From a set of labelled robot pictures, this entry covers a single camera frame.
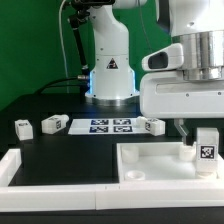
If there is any black cable at base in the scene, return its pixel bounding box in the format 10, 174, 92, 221
34, 77, 90, 95

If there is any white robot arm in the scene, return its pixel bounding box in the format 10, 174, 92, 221
72, 0, 224, 136

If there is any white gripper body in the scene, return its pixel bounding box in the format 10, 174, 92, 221
140, 71, 224, 119

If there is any white cable behind robot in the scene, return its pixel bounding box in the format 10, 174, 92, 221
57, 0, 70, 80

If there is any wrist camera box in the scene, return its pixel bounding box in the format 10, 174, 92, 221
142, 43, 184, 71

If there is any white U-shaped fence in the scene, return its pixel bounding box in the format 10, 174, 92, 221
0, 149, 224, 212

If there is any white sheet with tags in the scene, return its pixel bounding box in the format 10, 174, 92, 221
69, 118, 147, 135

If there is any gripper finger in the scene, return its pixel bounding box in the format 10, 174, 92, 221
174, 118, 189, 145

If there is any white square table top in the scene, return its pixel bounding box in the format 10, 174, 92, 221
117, 142, 224, 184

